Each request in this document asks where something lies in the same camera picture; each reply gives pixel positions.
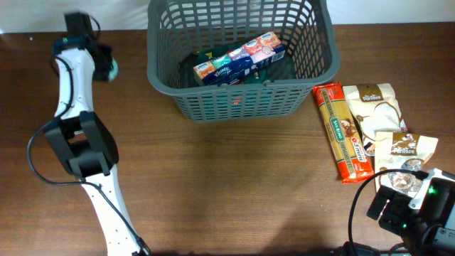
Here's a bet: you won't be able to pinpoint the light teal snack wrapper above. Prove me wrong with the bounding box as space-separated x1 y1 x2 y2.
107 58 119 82

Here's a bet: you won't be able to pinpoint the Kleenex tissue pack box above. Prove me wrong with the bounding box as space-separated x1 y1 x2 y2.
193 31 286 86

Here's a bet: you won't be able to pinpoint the green Nescafe coffee bag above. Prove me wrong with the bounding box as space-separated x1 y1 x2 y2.
193 53 296 87

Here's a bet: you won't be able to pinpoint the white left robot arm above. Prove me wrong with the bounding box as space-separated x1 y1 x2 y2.
45 36 149 255

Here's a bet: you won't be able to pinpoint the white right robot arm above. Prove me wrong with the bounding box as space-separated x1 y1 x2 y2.
379 169 454 256

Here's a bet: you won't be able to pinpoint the beige pouch chocolate contents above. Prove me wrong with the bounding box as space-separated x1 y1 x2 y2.
375 132 438 198

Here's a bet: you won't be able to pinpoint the San Remo spaghetti packet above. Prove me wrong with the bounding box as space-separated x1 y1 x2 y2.
312 83 374 183

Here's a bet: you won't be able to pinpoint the beige pouch white contents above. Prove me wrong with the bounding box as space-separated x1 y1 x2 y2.
342 83 408 156

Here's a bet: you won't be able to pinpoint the grey plastic basket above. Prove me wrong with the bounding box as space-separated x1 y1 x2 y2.
147 0 340 122

